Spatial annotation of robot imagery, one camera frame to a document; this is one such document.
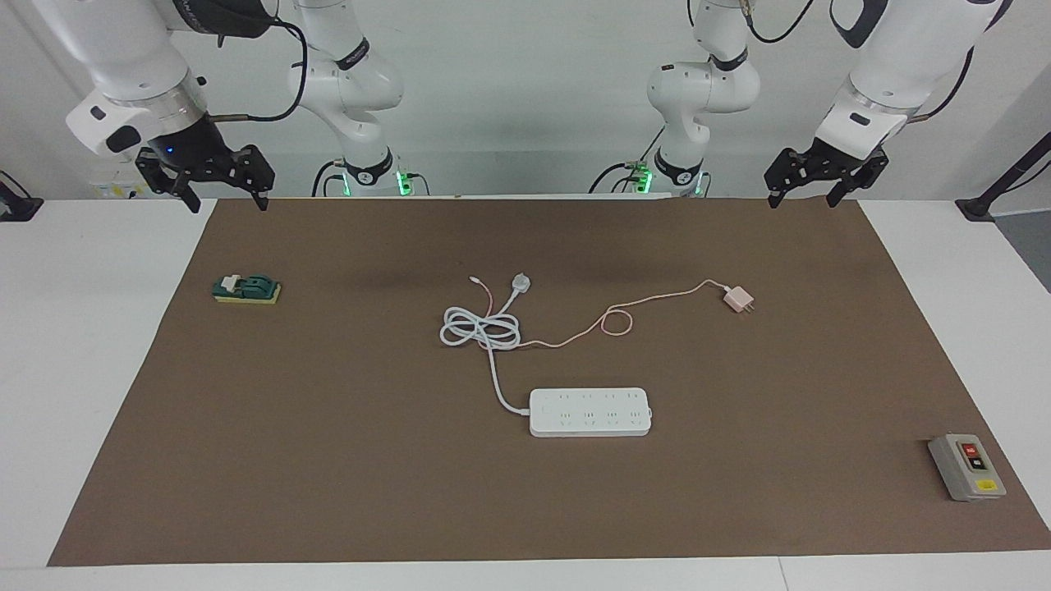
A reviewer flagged white power cord with plug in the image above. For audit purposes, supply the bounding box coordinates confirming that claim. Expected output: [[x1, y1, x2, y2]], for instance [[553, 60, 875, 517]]
[[439, 273, 533, 416]]

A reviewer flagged grey on-off switch box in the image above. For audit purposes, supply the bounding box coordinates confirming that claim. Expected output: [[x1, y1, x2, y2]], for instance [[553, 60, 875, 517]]
[[927, 432, 1008, 503]]

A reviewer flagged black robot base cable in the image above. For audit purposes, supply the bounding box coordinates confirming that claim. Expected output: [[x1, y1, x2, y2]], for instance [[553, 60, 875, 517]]
[[587, 127, 668, 197], [311, 159, 351, 199]]

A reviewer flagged brown table mat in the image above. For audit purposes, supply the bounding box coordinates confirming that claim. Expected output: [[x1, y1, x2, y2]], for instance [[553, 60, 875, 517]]
[[47, 195, 1051, 567]]

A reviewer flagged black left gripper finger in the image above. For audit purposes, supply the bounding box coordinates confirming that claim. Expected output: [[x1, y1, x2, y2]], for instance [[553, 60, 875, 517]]
[[826, 145, 891, 208], [764, 147, 823, 211]]

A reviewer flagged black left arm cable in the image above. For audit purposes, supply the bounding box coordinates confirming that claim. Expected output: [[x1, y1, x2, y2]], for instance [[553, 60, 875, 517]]
[[738, 0, 979, 125]]

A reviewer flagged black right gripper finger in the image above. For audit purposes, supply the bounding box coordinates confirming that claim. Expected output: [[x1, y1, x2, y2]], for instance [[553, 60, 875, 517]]
[[135, 147, 203, 215], [232, 145, 277, 213]]

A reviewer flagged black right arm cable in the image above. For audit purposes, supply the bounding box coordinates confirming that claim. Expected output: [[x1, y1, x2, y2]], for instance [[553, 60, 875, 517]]
[[209, 16, 310, 125]]

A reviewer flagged pink charging cable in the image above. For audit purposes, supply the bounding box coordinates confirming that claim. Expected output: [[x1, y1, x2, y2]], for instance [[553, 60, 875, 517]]
[[469, 276, 732, 350]]

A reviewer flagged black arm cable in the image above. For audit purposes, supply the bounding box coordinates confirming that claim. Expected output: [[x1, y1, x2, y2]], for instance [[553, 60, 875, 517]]
[[209, 16, 310, 125], [738, 0, 979, 125]]

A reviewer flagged white power strip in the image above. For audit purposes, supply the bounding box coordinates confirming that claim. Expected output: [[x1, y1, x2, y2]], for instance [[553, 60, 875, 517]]
[[528, 387, 654, 439]]

